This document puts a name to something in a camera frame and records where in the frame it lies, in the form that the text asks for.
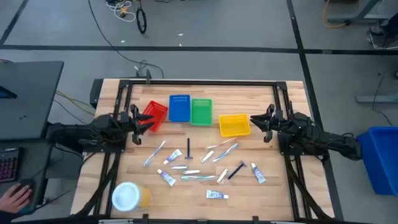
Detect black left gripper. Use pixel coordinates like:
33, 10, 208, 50
119, 104, 155, 146

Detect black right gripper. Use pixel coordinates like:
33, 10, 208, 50
250, 104, 285, 143

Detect blue toothbrush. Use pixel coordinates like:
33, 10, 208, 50
212, 143, 239, 163
143, 140, 167, 167

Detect white blue toothpaste tube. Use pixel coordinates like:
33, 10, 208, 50
205, 189, 229, 200
250, 162, 267, 185
163, 149, 183, 165
157, 169, 177, 187

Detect red toothbrush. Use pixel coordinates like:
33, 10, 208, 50
206, 137, 237, 150

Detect dark blue disposable razor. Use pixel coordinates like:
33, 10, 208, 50
185, 138, 193, 161
227, 160, 248, 180

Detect green toothbrush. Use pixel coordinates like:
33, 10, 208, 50
180, 175, 216, 182

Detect person's forearm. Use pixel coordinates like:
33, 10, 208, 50
0, 210, 19, 223

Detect red plastic basket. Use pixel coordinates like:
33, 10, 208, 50
138, 100, 169, 133

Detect yellow plastic basket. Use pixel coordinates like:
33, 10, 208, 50
218, 113, 252, 138

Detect blue plastic basket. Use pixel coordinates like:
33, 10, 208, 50
168, 94, 192, 123

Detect green plastic basket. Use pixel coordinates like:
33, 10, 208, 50
190, 98, 213, 127

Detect yellow cup with white lid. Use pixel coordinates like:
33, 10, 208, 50
111, 182, 152, 212

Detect dark grey desk panel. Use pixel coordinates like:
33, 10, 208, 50
0, 60, 65, 141

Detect black low desk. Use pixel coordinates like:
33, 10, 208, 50
0, 138, 53, 215

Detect grey floor bar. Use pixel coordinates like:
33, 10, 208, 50
356, 95, 398, 104

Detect large blue plastic bin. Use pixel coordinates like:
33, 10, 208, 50
356, 126, 398, 197

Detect dark monitor corner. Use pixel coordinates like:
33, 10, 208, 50
0, 85, 18, 100

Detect grey desk leg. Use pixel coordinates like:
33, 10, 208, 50
326, 0, 389, 25

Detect black backlit keyboard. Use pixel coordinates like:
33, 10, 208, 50
0, 147, 20, 184

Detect person's hand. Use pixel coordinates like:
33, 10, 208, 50
0, 183, 32, 214

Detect black clamp post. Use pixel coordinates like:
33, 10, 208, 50
136, 68, 152, 85

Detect black table corner bracket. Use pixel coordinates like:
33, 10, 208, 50
89, 78, 104, 109

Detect black aluminium table frame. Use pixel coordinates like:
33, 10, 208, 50
93, 79, 335, 222

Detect black left arm cable bundle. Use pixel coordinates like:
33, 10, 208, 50
74, 152, 123, 218

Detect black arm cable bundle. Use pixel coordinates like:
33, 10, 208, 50
74, 152, 123, 218
284, 155, 331, 220

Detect thin yellow cables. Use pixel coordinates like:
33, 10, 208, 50
55, 90, 96, 116

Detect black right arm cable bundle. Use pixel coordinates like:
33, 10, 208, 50
284, 155, 331, 220

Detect long black floor cable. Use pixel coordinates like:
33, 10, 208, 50
88, 0, 165, 79

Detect coiled black cable ring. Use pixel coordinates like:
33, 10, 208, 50
136, 6, 147, 35

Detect thin black floor cable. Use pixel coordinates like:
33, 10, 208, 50
372, 73, 394, 127

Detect white cable bundle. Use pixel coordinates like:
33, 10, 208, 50
105, 0, 137, 23

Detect yellow floor cable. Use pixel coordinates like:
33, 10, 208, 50
323, 0, 351, 29

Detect white floor cable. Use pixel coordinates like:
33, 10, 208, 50
368, 32, 398, 51

